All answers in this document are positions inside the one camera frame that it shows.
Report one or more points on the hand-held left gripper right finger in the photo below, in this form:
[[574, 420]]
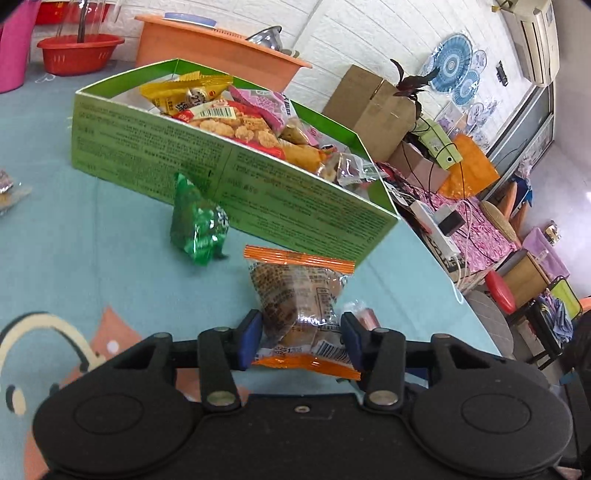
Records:
[[351, 337]]

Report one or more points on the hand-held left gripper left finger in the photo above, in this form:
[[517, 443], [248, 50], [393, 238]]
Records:
[[251, 337]]

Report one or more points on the orange-edged clear cake packet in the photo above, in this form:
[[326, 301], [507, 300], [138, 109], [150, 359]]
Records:
[[295, 295]]

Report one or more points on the orange yellow snack packet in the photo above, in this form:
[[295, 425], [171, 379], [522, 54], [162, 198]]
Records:
[[304, 152]]

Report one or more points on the green cardboard box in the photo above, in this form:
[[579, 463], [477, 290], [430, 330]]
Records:
[[161, 152]]

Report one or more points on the red cracker packet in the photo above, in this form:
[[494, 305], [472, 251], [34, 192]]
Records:
[[240, 129]]

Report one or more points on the pink barcode snack packet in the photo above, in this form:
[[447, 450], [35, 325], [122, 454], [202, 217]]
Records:
[[263, 104]]

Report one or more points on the green foil snack packet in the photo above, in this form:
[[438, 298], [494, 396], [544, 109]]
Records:
[[198, 226]]

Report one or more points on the grey round stool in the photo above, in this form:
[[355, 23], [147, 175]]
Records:
[[489, 323]]

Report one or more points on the white power strip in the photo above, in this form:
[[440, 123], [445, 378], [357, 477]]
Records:
[[422, 210]]

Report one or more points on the black power adapter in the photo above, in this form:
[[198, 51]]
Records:
[[450, 224]]

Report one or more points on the red stool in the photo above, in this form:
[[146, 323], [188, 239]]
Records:
[[501, 290]]

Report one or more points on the pink floral cloth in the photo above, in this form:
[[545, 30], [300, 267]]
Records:
[[485, 235]]

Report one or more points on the teal printed tablecloth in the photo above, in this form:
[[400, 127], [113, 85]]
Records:
[[92, 277]]

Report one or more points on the small brown cardboard box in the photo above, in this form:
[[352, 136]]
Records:
[[415, 166]]

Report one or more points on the woven round cushion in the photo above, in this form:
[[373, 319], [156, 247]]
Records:
[[498, 221]]

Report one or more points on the orange bag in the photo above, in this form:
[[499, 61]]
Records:
[[475, 170]]

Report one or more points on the small pale green box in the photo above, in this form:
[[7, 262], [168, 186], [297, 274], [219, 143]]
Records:
[[438, 143]]

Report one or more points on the purple plastic box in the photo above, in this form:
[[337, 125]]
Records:
[[547, 251]]

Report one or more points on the large brown cardboard box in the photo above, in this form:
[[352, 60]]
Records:
[[360, 110]]

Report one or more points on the purple-leaf plant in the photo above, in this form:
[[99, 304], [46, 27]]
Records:
[[408, 85]]

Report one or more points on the medium blue paper fan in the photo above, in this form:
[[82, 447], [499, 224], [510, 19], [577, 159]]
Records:
[[465, 87]]

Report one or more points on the small clear wrapped snack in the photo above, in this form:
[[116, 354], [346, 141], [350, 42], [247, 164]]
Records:
[[11, 194]]

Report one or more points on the orange plastic basin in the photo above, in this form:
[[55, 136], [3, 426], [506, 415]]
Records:
[[184, 46]]

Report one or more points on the steel bowl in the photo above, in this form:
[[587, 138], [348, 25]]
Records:
[[265, 36]]

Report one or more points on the small blue paper fan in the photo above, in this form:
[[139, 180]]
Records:
[[479, 62]]

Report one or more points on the blue plate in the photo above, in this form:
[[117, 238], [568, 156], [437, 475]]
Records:
[[189, 19]]

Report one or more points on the red plastic basin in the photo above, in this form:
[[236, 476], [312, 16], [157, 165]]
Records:
[[78, 57]]

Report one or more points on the white air conditioner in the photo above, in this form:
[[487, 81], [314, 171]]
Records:
[[531, 37]]

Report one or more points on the clear glass pitcher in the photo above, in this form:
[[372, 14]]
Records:
[[87, 18]]

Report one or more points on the beige wrapped pipe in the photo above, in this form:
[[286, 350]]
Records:
[[501, 5]]

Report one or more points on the pink insulated bottle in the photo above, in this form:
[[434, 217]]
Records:
[[14, 55]]

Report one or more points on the black wall sign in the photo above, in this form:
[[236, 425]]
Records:
[[502, 73]]

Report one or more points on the red wall calendar poster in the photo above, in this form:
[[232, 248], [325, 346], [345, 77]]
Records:
[[51, 11]]

